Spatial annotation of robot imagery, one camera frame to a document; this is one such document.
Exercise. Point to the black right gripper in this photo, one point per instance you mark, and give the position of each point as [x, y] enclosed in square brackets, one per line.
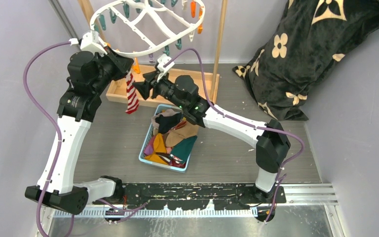
[144, 87]

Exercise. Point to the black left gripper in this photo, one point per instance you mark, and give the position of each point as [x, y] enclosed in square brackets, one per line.
[123, 64]

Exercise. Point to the red white striped santa sock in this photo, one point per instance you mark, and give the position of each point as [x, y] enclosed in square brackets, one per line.
[132, 97]

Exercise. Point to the orange clothes peg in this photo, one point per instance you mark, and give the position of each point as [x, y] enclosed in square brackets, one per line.
[136, 66]

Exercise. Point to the white plastic sock hanger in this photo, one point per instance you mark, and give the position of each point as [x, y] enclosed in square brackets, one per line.
[148, 26]

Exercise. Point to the mustard yellow sock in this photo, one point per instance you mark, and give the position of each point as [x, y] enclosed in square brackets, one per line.
[158, 146]

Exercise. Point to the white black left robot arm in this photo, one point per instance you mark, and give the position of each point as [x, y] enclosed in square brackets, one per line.
[89, 75]

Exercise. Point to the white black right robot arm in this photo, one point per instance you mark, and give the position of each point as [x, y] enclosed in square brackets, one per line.
[268, 139]

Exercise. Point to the wooden hanger stand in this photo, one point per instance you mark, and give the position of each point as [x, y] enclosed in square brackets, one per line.
[153, 67]

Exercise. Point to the lilac clothes peg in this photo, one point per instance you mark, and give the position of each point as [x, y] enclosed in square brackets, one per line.
[151, 58]

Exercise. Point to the black sock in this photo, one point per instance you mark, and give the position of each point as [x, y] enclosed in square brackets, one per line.
[168, 122]

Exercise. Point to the tan brown sock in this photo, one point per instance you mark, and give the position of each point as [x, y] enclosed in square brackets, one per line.
[179, 133]

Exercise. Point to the light blue sock basket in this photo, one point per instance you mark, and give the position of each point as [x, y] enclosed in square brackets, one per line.
[146, 149]

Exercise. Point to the dark green sock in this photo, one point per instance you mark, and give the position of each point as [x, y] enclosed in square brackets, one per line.
[182, 150]

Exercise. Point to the black floral plush blanket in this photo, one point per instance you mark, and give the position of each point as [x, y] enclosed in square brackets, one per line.
[311, 38]

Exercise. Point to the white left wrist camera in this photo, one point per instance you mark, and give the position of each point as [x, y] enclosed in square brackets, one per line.
[91, 42]

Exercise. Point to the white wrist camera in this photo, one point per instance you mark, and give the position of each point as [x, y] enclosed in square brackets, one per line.
[91, 42]
[164, 64]

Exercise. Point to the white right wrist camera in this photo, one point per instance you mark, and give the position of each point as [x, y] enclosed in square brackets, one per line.
[164, 64]

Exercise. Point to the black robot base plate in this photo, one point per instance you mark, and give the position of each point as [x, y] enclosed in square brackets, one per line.
[135, 198]

